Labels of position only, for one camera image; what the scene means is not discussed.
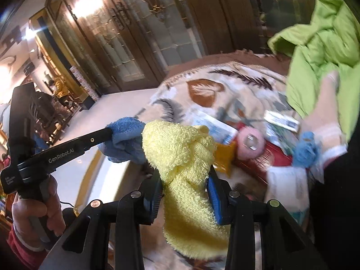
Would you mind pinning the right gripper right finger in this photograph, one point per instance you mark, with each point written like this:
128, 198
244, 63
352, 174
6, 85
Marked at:
218, 192

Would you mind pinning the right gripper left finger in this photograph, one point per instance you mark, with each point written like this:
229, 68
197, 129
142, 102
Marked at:
152, 194

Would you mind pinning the yellow snack packet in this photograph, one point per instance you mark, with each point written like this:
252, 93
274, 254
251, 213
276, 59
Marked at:
224, 156

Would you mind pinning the yellow fluffy towel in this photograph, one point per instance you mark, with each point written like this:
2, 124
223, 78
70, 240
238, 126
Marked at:
183, 156

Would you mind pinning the pink fluffy sock roll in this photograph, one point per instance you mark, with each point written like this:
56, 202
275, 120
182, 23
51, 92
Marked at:
250, 143

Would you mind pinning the white blue printed packet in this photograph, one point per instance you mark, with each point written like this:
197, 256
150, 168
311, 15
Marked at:
221, 132

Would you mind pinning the blue fluffy cloth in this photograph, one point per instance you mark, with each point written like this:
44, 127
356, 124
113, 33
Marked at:
126, 141

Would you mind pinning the red packet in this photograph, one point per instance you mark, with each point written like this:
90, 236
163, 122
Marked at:
257, 167

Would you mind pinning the left hand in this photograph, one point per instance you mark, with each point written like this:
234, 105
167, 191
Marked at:
22, 209

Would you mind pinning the person in yellow jacket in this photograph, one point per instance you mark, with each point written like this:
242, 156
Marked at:
60, 91

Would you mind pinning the small blue cloth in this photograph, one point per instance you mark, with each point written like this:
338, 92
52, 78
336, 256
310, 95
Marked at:
306, 152

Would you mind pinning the white barcode packet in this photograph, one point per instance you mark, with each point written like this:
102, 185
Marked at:
286, 122

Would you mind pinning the leaf patterned blanket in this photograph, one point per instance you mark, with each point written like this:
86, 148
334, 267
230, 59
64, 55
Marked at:
233, 88

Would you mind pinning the wooden glass door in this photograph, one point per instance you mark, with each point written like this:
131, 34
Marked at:
133, 44

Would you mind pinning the green jacket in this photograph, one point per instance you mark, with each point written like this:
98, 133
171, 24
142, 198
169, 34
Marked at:
329, 42

